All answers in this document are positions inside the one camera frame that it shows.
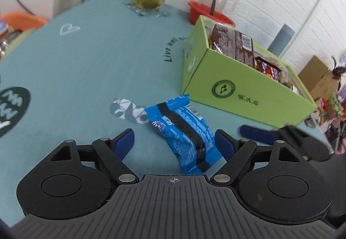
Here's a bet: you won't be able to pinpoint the orange plastic basin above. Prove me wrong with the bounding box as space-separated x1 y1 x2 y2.
1 12 49 32

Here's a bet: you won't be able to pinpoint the red plastic basket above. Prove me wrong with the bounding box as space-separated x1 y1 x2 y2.
188 1 236 28

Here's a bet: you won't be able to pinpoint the brown cardboard box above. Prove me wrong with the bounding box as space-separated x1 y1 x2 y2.
298 56 339 101

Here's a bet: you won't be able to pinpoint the blue cookie packet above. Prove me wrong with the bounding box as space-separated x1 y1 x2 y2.
145 94 222 175

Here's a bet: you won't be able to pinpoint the dark red snack bag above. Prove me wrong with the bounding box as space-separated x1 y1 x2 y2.
209 23 254 67

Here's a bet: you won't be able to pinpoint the patterned coaster under vase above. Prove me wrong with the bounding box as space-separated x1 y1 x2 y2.
125 2 171 18

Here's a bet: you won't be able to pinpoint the green cardboard box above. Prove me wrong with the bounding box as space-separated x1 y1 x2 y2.
181 16 316 128

